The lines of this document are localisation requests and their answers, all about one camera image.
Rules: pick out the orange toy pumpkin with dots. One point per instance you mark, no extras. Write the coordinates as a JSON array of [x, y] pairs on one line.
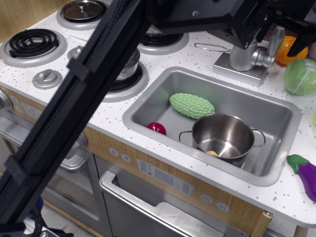
[[282, 54]]

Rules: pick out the silver faucet lever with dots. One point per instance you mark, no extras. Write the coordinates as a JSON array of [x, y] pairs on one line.
[[267, 59]]

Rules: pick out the front right stove burner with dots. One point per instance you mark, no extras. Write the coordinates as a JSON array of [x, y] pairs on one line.
[[129, 88]]

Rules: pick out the green toy bitter melon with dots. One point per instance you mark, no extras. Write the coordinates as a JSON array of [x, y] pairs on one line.
[[191, 105]]

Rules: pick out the dishwasher door with handle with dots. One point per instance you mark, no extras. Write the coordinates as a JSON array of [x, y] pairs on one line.
[[137, 208]]

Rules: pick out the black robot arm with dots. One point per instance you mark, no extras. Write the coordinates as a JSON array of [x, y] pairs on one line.
[[219, 189]]

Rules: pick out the black coil burner left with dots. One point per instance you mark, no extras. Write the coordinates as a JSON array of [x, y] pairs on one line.
[[32, 48]]

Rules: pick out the green toy cabbage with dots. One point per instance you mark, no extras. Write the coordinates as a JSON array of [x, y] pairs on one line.
[[300, 77]]

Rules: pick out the stove burner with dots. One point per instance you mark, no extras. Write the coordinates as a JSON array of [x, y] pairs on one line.
[[129, 88], [160, 44]]

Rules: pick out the steel lid on burner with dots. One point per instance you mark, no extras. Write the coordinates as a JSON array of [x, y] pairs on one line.
[[80, 10]]

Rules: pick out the oven door with handle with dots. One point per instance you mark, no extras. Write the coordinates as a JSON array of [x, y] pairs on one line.
[[74, 191]]

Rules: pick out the lidded steel pot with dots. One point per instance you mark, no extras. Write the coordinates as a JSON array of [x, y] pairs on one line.
[[130, 67]]

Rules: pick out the open steel pot in sink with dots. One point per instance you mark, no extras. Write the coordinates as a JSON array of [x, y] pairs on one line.
[[229, 136]]

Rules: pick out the silver front panel knob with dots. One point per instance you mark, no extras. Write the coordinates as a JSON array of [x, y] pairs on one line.
[[80, 141]]

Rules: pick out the small yellow toy piece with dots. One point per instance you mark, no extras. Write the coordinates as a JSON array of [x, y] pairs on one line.
[[212, 153]]

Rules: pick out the purple toy eggplant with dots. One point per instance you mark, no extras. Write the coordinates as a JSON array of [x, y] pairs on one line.
[[307, 173]]

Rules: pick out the back right stove burner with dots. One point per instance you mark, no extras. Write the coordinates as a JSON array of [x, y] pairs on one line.
[[160, 44]]

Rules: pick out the silver toy faucet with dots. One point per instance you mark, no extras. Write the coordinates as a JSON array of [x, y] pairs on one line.
[[237, 66]]

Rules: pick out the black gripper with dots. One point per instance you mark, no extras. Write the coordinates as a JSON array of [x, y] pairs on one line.
[[287, 18]]

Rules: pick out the red toy fruit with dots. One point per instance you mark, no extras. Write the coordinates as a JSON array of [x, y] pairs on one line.
[[157, 127]]

